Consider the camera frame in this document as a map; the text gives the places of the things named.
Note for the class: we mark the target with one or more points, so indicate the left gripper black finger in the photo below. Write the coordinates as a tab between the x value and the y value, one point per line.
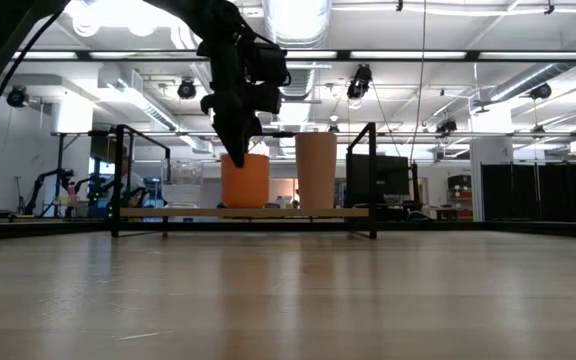
235	150
253	135

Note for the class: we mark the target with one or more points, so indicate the orange mug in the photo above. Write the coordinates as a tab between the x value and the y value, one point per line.
245	182

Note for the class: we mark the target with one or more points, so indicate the clear glass cup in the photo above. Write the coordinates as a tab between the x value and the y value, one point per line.
182	182

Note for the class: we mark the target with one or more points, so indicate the tall peach cup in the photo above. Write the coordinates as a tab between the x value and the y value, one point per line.
316	170

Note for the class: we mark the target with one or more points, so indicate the black background robot arm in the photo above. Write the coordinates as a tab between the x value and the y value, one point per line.
43	182
93	187

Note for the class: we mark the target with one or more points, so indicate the person in white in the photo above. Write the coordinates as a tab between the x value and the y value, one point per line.
130	187

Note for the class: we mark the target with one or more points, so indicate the black computer monitor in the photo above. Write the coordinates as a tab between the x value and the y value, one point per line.
383	175

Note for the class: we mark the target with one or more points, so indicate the red storage rack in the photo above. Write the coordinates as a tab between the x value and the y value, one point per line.
460	195

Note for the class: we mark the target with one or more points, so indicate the black partition panels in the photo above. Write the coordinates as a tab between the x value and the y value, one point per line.
543	190

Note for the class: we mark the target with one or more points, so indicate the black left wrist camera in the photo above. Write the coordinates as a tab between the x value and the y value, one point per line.
270	65

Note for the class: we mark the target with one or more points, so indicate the wooden shelf black metal frame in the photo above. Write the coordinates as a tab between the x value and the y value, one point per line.
248	212

